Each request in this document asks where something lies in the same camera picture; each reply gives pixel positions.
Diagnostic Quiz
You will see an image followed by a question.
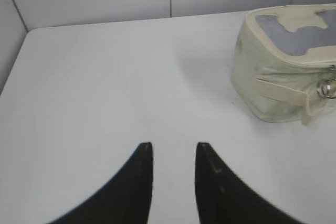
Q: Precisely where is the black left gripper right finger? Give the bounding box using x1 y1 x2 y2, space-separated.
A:
194 142 300 224

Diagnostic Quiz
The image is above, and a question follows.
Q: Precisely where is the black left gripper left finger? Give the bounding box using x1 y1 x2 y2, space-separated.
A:
53 142 153 223

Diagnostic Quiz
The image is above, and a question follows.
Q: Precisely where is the cream fabric zipper bag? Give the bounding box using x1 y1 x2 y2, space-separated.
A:
232 3 335 125

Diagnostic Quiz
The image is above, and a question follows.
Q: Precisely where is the metal zipper pull ring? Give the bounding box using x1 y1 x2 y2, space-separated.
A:
316 64 336 99

